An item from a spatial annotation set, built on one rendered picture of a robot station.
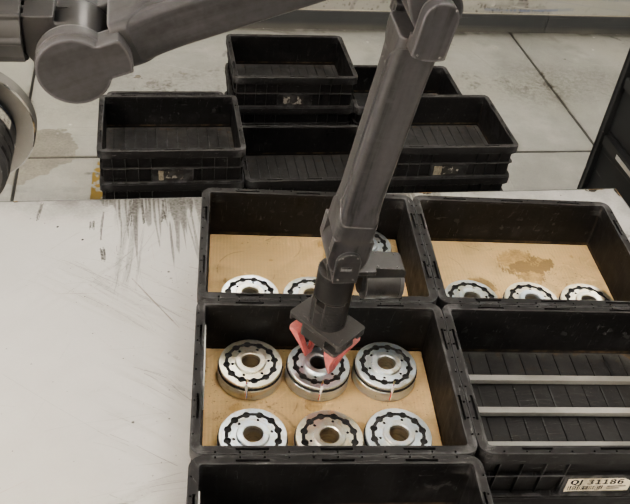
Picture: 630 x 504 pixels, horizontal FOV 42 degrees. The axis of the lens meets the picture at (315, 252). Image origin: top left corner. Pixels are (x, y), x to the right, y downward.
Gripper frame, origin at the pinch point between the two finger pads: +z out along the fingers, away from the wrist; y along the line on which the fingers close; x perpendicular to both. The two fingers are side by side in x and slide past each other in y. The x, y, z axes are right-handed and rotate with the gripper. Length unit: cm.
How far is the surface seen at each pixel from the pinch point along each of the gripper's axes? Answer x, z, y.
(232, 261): -9.7, 4.9, 29.8
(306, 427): 10.6, 1.5, -7.0
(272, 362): 5.2, 1.4, 5.4
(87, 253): 0, 19, 62
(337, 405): 1.9, 4.3, -6.2
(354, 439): 7.0, 1.3, -13.4
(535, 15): -328, 73, 123
